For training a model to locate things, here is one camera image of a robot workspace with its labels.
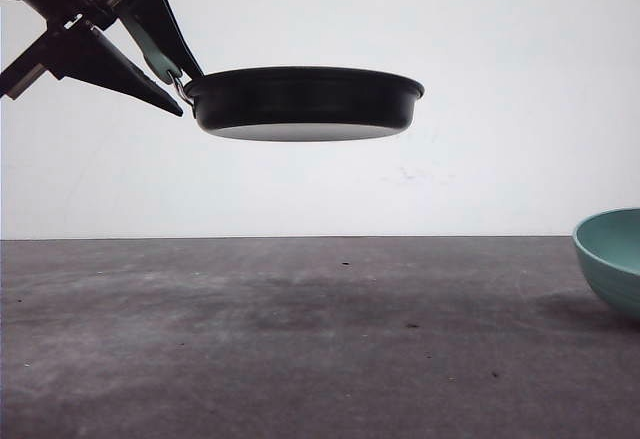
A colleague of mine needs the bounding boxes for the black gripper body at pan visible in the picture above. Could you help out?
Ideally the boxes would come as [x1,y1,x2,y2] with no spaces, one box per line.
[0,0,169,103]

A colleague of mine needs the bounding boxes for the black gripper finger at pan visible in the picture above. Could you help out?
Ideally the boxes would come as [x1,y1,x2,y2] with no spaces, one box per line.
[45,26,183,116]
[122,0,203,81]

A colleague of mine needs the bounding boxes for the black frying pan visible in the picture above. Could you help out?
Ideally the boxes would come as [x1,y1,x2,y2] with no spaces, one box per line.
[122,13,425,142]

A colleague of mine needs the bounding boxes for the teal ribbed bowl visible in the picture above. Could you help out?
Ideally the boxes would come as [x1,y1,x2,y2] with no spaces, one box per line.
[572,208,639,321]

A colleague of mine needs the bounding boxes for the black robot arm at pan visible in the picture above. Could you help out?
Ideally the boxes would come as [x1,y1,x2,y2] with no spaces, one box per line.
[1,0,203,115]

